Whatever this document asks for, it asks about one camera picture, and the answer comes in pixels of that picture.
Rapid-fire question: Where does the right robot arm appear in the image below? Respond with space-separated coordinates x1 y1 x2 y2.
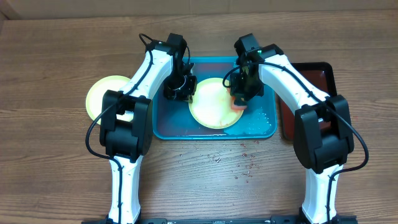
226 43 354 223

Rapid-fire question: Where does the black red lacquer tray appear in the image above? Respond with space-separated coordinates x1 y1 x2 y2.
278 62 337 142

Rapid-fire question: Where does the yellow-green plate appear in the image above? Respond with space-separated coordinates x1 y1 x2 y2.
85 75 130 120
188 78 243 129

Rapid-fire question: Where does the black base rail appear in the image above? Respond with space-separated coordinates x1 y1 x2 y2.
81 215 358 224

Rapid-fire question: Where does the orange sponge with dark scourer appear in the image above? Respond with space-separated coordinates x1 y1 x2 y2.
231 96 248 111

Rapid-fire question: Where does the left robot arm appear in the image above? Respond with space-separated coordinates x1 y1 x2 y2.
99 41 197 223

